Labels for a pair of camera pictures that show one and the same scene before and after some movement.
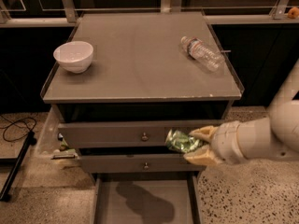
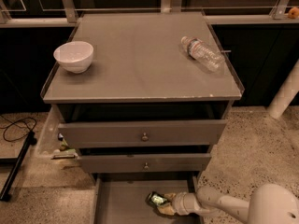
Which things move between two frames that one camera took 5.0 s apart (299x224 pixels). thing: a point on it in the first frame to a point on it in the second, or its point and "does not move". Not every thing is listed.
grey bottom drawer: [147, 197] does not move
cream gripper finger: [205, 156] to [166, 209]
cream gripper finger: [206, 133] to [170, 196]
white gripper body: [228, 143] to [179, 203]
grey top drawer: [123, 133] does not move
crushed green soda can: [181, 141] to [156, 198]
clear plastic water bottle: [206, 56] does not move
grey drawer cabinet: [121, 80] does not move
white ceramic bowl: [74, 57] does not move
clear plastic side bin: [49, 145] does not move
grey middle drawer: [139, 163] does not move
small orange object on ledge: [293, 12] does not move
